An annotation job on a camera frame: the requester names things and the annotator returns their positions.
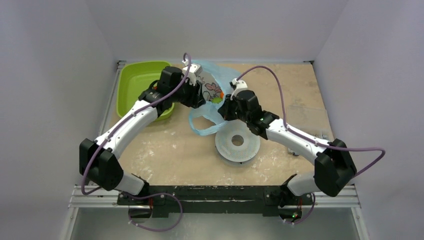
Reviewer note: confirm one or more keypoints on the white perforated filament spool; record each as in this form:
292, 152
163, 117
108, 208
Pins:
236, 144

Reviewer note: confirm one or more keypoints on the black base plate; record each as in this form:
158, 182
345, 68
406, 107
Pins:
266, 200

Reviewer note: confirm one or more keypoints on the green plastic tub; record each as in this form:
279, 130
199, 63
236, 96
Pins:
133, 80

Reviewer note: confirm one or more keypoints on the aluminium frame rail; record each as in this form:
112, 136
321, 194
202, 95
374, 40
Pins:
347, 198

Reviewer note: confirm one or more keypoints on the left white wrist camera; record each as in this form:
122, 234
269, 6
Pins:
193, 72

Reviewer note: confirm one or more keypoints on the blue plastic bag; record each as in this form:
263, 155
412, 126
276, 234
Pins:
215, 80

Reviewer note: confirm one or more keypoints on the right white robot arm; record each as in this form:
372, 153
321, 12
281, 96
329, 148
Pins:
333, 164

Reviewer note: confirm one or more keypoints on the green fake fruit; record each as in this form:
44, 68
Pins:
216, 100

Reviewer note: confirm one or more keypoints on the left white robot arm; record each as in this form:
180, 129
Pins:
99, 158

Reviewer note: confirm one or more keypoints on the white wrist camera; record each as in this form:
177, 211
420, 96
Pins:
193, 72
238, 86

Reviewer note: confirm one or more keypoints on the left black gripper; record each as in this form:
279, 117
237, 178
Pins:
196, 99

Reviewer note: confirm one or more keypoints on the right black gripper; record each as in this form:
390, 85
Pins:
227, 110

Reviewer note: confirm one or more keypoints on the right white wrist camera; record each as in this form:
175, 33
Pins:
238, 86

